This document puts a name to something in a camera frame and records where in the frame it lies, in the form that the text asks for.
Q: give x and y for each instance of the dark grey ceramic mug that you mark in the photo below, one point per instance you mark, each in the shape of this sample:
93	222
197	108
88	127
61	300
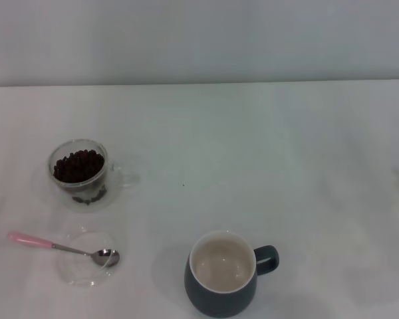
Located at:
206	302

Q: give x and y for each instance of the coffee bean pile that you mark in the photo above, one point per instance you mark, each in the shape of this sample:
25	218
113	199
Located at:
78	166

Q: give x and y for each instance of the clear glass saucer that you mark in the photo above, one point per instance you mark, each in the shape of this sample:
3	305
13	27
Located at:
83	276

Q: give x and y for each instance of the double-wall glass cup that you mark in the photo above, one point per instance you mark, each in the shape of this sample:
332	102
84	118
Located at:
118	172

